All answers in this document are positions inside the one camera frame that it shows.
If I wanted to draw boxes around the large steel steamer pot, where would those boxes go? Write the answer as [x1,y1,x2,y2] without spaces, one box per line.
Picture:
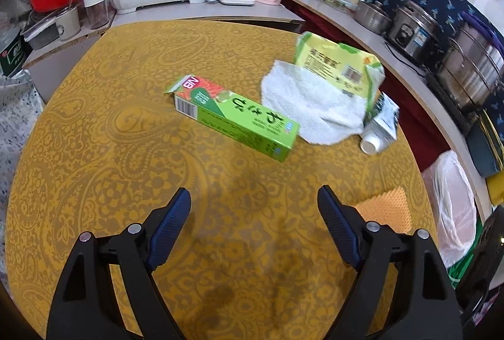
[437,20,503,111]

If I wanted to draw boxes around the trash bin with white liner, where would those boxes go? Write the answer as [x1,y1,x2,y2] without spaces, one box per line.
[422,150,478,268]

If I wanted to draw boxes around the red satin counter skirt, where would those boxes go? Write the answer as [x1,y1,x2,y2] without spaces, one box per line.
[282,0,459,170]

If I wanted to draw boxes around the white paper towel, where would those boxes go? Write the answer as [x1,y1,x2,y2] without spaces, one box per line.
[261,60,366,145]

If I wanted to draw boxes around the stacked blue yellow basins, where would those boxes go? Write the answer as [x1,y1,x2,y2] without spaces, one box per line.
[466,109,503,206]

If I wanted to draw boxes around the small green drink carton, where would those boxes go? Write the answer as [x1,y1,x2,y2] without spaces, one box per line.
[360,93,400,156]

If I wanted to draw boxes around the purple cloth on pot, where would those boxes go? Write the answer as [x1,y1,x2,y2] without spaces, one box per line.
[461,12,504,56]

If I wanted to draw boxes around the orange mesh cloth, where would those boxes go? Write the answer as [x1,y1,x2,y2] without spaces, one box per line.
[355,186,413,233]

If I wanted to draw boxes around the green toothpaste box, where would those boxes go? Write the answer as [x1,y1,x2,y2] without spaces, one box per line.
[165,74,299,162]

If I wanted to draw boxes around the small steel lidded pot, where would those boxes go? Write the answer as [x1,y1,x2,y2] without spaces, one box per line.
[354,0,391,36]

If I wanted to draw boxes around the green plastic bag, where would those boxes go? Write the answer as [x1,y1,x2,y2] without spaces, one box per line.
[447,216,483,289]

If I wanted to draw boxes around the yellow green snack bag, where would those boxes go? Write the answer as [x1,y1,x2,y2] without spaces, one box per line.
[295,31,385,112]

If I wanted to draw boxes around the black induction cooktop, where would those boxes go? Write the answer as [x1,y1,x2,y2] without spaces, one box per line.
[426,73,478,136]

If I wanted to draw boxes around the steel rice cooker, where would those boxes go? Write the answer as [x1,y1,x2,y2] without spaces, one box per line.
[385,0,443,69]

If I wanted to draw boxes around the yellow paisley tablecloth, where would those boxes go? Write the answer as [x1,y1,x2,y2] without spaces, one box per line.
[6,20,435,339]

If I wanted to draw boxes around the black power cable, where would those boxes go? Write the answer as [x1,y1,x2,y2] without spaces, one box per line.
[383,40,428,79]

